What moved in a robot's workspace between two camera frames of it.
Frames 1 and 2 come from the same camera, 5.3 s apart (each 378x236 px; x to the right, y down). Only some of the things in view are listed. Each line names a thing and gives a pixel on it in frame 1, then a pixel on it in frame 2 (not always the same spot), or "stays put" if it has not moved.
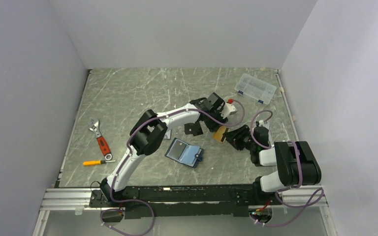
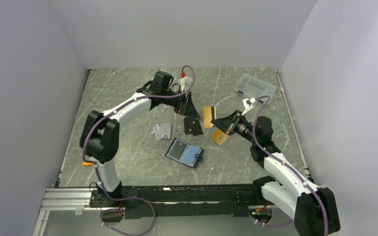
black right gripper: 234,137 → 228,124
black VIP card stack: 195,129 stays put
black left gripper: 213,128 → 190,110
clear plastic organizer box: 255,89 stays put
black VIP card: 177,149 stays put
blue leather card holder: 188,154 stays put
